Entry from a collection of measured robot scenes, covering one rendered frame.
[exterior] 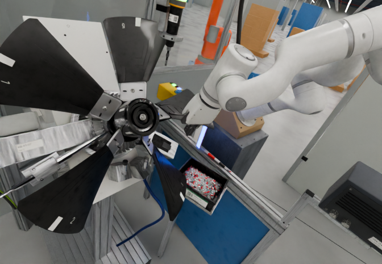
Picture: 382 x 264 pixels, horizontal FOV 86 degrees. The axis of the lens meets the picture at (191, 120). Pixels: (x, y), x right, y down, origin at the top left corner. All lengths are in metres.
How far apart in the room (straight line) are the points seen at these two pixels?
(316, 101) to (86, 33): 0.99
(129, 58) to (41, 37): 0.26
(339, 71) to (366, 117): 1.43
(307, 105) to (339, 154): 1.41
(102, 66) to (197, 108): 0.50
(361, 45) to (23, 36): 0.74
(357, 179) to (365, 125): 1.50
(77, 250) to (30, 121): 1.07
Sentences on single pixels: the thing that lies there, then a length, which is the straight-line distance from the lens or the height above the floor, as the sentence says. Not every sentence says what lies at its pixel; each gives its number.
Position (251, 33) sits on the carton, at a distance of 8.73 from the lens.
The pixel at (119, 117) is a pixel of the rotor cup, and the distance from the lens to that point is 0.64.
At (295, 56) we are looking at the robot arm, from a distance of 0.53.
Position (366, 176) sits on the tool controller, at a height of 1.24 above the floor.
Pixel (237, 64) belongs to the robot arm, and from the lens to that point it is 0.50.
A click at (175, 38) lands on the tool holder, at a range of 0.61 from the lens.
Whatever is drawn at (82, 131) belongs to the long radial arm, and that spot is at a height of 1.12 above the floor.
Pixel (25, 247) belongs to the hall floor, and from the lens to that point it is 1.83.
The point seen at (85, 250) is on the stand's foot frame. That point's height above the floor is 0.08.
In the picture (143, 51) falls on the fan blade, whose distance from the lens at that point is 0.75.
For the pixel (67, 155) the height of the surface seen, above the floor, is 1.10.
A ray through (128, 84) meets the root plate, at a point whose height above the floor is 1.26.
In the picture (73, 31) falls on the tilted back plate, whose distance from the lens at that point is 0.96.
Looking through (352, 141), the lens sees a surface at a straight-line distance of 2.34.
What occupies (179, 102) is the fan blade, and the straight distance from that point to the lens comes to 0.85.
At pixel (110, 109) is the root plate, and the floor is 1.22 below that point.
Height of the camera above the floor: 1.58
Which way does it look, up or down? 32 degrees down
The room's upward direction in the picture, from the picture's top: 17 degrees clockwise
